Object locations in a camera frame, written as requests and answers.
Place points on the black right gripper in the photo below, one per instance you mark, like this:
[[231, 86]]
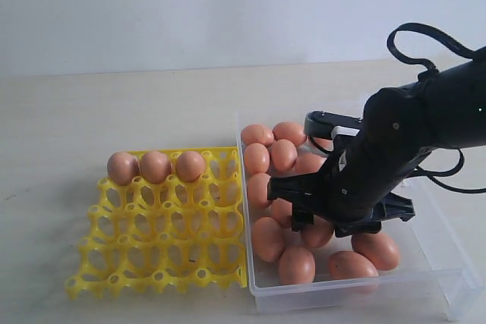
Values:
[[353, 191]]

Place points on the brown egg placed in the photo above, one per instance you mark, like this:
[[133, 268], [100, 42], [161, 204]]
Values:
[[317, 234], [308, 163], [189, 166], [283, 154], [155, 166], [281, 211], [122, 167]]

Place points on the brown egg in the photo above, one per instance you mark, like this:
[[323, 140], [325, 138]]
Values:
[[267, 239], [346, 264], [379, 248], [257, 133], [296, 266], [323, 145], [290, 130], [257, 187]]

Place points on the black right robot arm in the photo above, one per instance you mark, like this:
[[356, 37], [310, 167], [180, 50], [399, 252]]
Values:
[[400, 127]]

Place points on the brown egg under gripper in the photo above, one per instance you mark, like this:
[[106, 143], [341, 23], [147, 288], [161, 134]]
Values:
[[323, 145]]

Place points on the brown egg front bottom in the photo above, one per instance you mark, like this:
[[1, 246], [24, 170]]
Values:
[[296, 266]]

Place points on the brown egg left column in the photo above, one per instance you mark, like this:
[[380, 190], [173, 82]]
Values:
[[256, 159]]

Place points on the clear plastic container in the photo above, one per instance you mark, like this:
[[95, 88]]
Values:
[[433, 262]]

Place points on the yellow plastic egg tray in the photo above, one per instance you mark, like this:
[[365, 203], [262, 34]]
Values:
[[169, 235]]

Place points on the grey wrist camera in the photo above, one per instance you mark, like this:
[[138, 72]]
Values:
[[326, 125]]

